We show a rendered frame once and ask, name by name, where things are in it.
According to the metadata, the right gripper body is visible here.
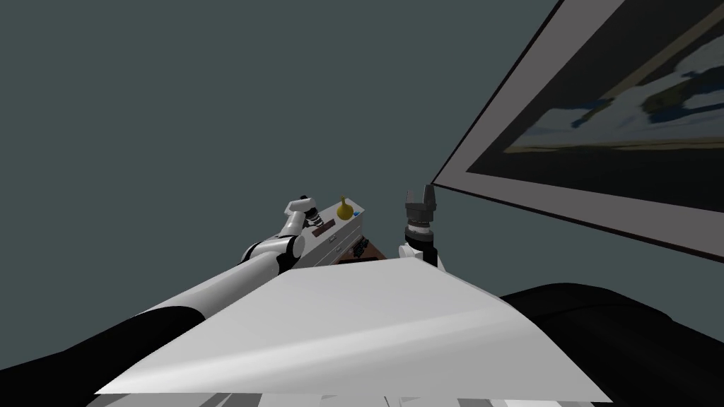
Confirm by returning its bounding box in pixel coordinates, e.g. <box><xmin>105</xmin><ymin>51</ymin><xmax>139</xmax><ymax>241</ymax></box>
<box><xmin>404</xmin><ymin>201</ymin><xmax>437</xmax><ymax>226</ymax></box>

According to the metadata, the white chest of drawers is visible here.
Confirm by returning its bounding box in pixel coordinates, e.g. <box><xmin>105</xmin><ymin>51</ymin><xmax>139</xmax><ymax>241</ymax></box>
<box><xmin>293</xmin><ymin>196</ymin><xmax>366</xmax><ymax>269</ymax></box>

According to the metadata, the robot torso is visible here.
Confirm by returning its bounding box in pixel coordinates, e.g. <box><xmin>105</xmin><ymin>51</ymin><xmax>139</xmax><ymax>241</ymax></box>
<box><xmin>93</xmin><ymin>256</ymin><xmax>614</xmax><ymax>407</ymax></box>

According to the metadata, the large framed wall picture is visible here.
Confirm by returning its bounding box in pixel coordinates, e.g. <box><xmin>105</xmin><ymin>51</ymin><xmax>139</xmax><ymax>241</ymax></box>
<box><xmin>430</xmin><ymin>0</ymin><xmax>724</xmax><ymax>264</ymax></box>

